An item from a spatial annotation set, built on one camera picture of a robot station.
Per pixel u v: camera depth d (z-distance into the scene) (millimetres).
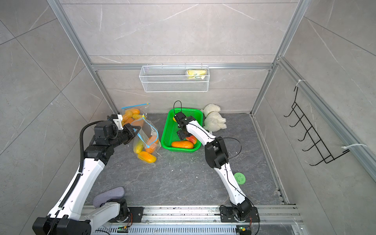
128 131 642
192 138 980
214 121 1007
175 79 1007
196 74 841
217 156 628
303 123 713
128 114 1132
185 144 929
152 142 784
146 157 894
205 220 729
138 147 903
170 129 1072
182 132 950
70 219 382
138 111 1163
